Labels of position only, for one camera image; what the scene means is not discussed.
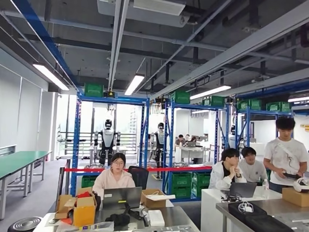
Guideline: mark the clear plastic bottle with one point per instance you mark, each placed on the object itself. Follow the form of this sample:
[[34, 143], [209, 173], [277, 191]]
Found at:
[[265, 185]]

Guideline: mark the black barrier post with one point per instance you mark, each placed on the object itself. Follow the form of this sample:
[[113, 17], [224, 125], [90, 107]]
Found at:
[[60, 189]]

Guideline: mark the black bag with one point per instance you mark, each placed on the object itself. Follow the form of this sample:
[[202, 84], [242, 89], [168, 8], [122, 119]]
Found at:
[[118, 219]]

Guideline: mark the white rectangular box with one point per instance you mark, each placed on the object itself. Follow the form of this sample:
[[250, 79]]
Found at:
[[156, 217]]

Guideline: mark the white office desk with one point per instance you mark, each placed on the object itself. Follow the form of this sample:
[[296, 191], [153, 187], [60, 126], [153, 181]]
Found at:
[[191, 152]]

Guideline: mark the white flat sheet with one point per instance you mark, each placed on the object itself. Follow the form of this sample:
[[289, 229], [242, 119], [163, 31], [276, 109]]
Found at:
[[161, 197]]

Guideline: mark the dark laptop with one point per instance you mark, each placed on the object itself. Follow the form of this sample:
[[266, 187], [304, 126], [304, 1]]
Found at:
[[243, 189]]

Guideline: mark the green top workbench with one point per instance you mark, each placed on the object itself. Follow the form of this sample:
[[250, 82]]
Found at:
[[14, 163]]

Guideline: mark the yellow black hoist box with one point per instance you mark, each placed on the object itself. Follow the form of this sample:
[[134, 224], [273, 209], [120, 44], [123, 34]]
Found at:
[[109, 94]]

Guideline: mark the wide grey ceiling beam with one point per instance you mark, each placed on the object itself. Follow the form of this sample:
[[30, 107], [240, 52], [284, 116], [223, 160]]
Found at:
[[229, 52]]

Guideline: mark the black flat case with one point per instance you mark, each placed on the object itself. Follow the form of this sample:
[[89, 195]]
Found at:
[[267, 224], [258, 209]]

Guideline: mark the steel table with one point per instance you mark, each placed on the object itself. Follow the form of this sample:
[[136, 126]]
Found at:
[[277, 205], [176, 217]]

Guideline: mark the black office chair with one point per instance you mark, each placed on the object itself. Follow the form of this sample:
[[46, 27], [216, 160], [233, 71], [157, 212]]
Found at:
[[139, 177]]

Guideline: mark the person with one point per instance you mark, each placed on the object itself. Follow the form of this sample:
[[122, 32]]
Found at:
[[194, 139], [180, 141], [113, 181], [253, 171], [218, 177], [188, 137], [285, 157]]

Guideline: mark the white counter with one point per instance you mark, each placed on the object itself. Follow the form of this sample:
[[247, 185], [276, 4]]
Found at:
[[209, 211]]

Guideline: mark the white roller blind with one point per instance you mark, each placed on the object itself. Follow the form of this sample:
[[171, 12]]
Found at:
[[29, 115], [9, 105]]

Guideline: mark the green plastic crate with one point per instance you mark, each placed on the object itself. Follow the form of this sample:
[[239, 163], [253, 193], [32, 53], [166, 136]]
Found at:
[[93, 90], [201, 178], [182, 179], [199, 191], [180, 97], [215, 101], [255, 104], [243, 105], [182, 192], [286, 107], [89, 182], [273, 106]]

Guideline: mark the red cloth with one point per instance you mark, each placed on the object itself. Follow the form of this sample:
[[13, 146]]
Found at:
[[84, 194]]

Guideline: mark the humanoid robot white torso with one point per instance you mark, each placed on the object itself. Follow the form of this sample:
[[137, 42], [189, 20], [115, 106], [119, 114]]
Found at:
[[108, 139], [160, 139]]

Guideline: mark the open cardboard box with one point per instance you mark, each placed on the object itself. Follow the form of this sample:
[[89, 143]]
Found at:
[[83, 213]]

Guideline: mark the white VR headset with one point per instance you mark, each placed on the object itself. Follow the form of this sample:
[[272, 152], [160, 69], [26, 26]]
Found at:
[[301, 185]]

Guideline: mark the blue steel storage rack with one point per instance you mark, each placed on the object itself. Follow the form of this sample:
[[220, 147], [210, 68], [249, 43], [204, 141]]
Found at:
[[171, 144], [76, 144], [248, 128]]

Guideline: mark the black controller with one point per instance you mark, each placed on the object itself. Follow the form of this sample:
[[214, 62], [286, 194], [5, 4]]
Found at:
[[291, 175]]

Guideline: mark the red barrier tape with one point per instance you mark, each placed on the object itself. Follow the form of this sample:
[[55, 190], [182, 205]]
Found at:
[[169, 168]]

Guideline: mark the grey wall rail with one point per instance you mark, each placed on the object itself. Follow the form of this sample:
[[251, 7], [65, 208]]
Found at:
[[7, 150]]

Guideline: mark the grey laptop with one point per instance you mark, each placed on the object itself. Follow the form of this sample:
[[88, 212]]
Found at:
[[120, 197]]

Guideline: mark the grey window railing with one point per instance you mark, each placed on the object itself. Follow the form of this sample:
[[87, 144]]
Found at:
[[130, 141]]

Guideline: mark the ceiling air conditioner unit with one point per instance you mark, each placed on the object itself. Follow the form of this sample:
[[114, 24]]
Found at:
[[145, 11]]

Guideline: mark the blue ceiling beam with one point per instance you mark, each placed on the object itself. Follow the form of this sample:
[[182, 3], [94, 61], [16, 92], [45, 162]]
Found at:
[[41, 35]]

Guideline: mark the black ribbed round part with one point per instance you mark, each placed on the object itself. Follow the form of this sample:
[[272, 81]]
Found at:
[[24, 224]]

